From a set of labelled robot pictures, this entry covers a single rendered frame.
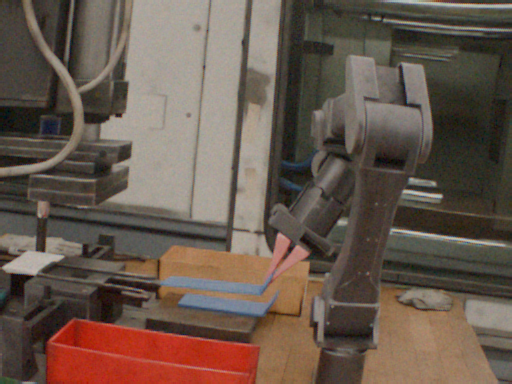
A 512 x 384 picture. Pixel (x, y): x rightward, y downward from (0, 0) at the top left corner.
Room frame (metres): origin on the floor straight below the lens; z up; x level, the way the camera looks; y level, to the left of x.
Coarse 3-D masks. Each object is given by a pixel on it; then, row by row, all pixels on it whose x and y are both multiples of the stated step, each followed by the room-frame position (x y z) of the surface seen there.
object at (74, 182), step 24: (72, 120) 1.26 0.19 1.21; (96, 120) 1.24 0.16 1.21; (0, 144) 1.24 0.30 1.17; (24, 144) 1.24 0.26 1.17; (48, 144) 1.23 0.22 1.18; (96, 144) 1.22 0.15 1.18; (120, 144) 1.24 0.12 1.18; (72, 168) 1.22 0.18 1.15; (96, 168) 1.22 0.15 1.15; (120, 168) 1.29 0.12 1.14; (48, 192) 1.16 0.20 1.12; (72, 192) 1.16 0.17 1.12; (96, 192) 1.16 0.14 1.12; (120, 192) 1.29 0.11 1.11
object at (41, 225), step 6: (36, 222) 1.53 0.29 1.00; (42, 222) 1.53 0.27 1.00; (36, 228) 1.53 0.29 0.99; (42, 228) 1.53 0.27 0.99; (36, 234) 1.53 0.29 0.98; (42, 234) 1.53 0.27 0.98; (36, 240) 1.53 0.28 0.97; (42, 240) 1.53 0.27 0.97; (36, 246) 1.53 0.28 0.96; (42, 246) 1.53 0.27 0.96; (42, 252) 1.53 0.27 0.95
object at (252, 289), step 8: (272, 272) 1.19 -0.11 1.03; (168, 280) 1.22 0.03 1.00; (176, 280) 1.23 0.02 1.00; (184, 280) 1.23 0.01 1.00; (192, 280) 1.24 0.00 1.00; (200, 280) 1.25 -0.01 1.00; (208, 280) 1.25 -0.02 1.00; (224, 288) 1.19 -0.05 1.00; (232, 288) 1.19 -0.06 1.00; (240, 288) 1.20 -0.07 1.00; (248, 288) 1.20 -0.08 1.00; (256, 288) 1.21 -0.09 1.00; (264, 288) 1.17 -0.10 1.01
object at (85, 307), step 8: (32, 296) 1.17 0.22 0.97; (40, 296) 1.17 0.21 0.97; (56, 296) 1.17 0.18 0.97; (96, 296) 1.19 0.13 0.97; (72, 304) 1.16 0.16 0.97; (80, 304) 1.16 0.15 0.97; (88, 304) 1.16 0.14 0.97; (96, 304) 1.19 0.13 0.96; (104, 304) 1.29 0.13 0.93; (112, 304) 1.29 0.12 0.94; (120, 304) 1.34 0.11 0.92; (64, 312) 1.16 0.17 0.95; (72, 312) 1.16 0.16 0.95; (80, 312) 1.16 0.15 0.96; (88, 312) 1.16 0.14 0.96; (96, 312) 1.20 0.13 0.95; (104, 312) 1.29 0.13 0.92; (112, 312) 1.29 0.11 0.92; (120, 312) 1.34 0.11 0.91; (64, 320) 1.16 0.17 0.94; (96, 320) 1.20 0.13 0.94; (104, 320) 1.29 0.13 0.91; (112, 320) 1.29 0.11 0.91; (56, 328) 1.17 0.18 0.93
